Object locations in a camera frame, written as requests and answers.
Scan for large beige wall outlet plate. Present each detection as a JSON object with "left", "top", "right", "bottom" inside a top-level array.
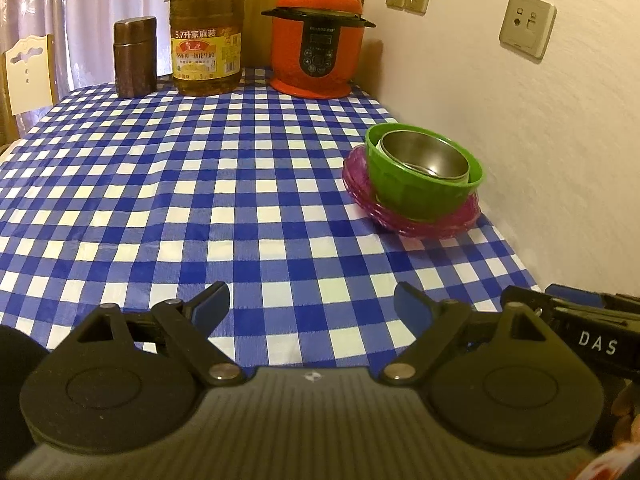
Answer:
[{"left": 498, "top": 0, "right": 558, "bottom": 60}]

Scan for cream wooden chair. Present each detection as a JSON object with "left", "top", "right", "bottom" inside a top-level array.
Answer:
[{"left": 1, "top": 33, "right": 59, "bottom": 138}]

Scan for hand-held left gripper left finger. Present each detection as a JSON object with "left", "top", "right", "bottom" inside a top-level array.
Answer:
[{"left": 60, "top": 281, "right": 247, "bottom": 387}]

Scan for dark round object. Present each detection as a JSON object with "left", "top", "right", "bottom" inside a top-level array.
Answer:
[{"left": 0, "top": 324, "right": 49, "bottom": 463}]

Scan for large cooking oil bottle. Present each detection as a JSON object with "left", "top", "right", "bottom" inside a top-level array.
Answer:
[{"left": 168, "top": 0, "right": 247, "bottom": 97}]

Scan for large purple transparent plate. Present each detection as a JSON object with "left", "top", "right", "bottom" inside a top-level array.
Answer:
[{"left": 342, "top": 144, "right": 482, "bottom": 240}]

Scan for brown cylindrical canister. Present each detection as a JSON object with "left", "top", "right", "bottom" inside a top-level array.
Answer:
[{"left": 112, "top": 16, "right": 159, "bottom": 99}]

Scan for red white patterned cloth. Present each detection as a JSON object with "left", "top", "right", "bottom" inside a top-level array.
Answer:
[{"left": 575, "top": 435, "right": 640, "bottom": 480}]

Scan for red electric pressure cooker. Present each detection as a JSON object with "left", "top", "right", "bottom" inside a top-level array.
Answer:
[{"left": 260, "top": 0, "right": 377, "bottom": 99}]

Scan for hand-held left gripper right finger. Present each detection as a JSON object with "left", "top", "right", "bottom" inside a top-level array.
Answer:
[{"left": 382, "top": 281, "right": 567, "bottom": 387}]

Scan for green plastic bowl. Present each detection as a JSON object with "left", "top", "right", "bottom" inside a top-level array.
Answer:
[{"left": 364, "top": 122, "right": 486, "bottom": 221}]

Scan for sheer pale curtain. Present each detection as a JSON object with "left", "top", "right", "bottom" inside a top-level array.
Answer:
[{"left": 0, "top": 0, "right": 182, "bottom": 92}]

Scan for stainless steel bowl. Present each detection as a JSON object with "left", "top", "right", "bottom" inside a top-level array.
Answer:
[{"left": 377, "top": 129, "right": 472, "bottom": 182}]

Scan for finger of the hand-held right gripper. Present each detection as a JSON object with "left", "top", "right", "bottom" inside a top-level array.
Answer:
[
  {"left": 501, "top": 285, "right": 557, "bottom": 317},
  {"left": 544, "top": 283, "right": 640, "bottom": 314}
]

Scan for medium purple transparent plate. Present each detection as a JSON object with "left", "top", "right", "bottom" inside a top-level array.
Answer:
[{"left": 345, "top": 146, "right": 480, "bottom": 228}]

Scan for blue white checked tablecloth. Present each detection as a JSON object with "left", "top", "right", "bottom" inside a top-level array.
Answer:
[{"left": 0, "top": 66, "right": 544, "bottom": 367}]

